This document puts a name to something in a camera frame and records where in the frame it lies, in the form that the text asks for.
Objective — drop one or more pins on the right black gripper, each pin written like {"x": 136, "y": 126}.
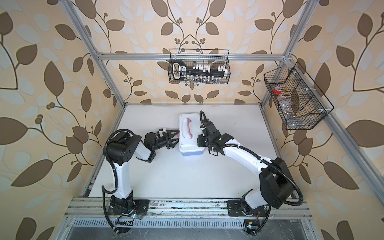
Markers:
{"x": 200, "y": 143}

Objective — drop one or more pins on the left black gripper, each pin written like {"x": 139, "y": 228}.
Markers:
{"x": 169, "y": 142}

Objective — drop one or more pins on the white blue plastic toolbox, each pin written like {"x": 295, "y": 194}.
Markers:
{"x": 189, "y": 129}

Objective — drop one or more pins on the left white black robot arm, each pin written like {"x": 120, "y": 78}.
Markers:
{"x": 121, "y": 146}

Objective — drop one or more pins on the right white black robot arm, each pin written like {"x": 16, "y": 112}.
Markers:
{"x": 276, "y": 184}

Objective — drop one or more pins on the black socket set holder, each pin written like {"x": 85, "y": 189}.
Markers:
{"x": 197, "y": 72}

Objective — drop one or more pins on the red capped clear bottle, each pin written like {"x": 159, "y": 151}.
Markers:
{"x": 278, "y": 93}

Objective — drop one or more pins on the back black wire basket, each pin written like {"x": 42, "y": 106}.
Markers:
{"x": 215, "y": 57}

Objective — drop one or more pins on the black wire basket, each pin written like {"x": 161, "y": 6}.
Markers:
{"x": 215, "y": 57}
{"x": 305, "y": 107}

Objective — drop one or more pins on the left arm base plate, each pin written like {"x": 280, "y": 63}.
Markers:
{"x": 140, "y": 207}

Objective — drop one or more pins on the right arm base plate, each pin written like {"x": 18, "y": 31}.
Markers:
{"x": 238, "y": 208}

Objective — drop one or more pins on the right black wire basket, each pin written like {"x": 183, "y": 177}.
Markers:
{"x": 305, "y": 107}

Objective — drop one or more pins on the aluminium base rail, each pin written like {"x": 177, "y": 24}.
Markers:
{"x": 159, "y": 208}

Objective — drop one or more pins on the aluminium frame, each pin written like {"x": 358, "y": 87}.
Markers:
{"x": 371, "y": 175}

